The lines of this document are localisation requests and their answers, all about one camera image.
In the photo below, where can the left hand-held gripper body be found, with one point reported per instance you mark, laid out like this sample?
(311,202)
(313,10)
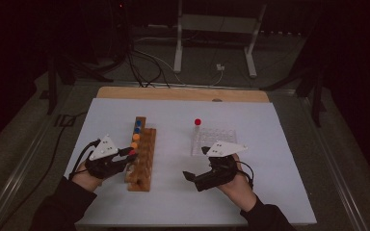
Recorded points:
(104,157)

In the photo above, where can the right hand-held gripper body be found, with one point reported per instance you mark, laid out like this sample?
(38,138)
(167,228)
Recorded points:
(218,170)

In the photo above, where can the red-capped test tube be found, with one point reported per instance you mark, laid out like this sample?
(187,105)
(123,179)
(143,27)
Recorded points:
(131,152)
(198,122)

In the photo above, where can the wooden test tube rack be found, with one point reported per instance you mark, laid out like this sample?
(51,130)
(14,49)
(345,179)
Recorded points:
(143,166)

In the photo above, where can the clear acrylic test tube rack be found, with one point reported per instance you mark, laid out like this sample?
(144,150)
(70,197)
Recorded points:
(216,136)

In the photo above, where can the blue-capped test tube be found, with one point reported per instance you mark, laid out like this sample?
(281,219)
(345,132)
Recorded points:
(138,123)
(136,130)

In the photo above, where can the person's left hand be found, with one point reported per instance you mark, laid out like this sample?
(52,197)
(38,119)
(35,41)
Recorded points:
(88,179)

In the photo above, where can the person's right hand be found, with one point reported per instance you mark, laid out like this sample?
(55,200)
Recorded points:
(239,189)

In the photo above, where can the white table mat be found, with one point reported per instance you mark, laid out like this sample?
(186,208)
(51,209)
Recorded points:
(179,199)

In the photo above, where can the black floor stand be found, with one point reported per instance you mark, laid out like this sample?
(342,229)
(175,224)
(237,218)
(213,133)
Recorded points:
(53,86)
(316,96)

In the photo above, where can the grey metal stand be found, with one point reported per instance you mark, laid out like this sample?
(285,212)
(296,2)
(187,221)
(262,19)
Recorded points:
(216,24)

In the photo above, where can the metal frame rail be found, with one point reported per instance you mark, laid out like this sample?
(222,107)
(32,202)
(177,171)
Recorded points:
(22,166)
(334,166)

